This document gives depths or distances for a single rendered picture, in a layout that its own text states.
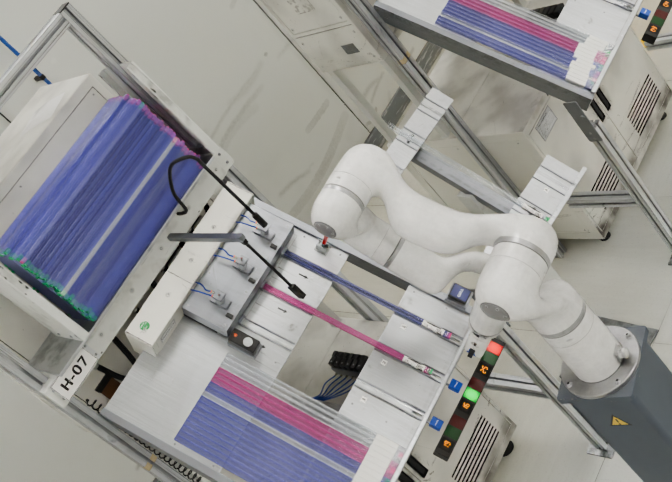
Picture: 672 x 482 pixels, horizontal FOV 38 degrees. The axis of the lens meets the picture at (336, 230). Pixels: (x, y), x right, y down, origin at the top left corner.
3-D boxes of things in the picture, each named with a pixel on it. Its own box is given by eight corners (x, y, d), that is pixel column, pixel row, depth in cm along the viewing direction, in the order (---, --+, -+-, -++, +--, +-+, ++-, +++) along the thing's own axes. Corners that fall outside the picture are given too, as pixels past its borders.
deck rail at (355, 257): (479, 320, 258) (482, 311, 253) (476, 326, 257) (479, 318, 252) (247, 203, 272) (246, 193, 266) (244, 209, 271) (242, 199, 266)
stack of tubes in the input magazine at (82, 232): (207, 162, 253) (133, 90, 240) (94, 323, 233) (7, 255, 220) (182, 164, 263) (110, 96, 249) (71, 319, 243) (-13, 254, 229)
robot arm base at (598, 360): (647, 324, 218) (608, 274, 209) (632, 397, 208) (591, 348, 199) (572, 332, 231) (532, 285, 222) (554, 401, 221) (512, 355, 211)
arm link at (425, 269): (409, 216, 232) (517, 283, 233) (378, 271, 226) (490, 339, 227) (420, 203, 224) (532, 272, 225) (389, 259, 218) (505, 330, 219)
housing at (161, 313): (256, 217, 271) (253, 193, 259) (159, 365, 252) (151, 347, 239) (231, 204, 273) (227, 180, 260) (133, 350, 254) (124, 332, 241)
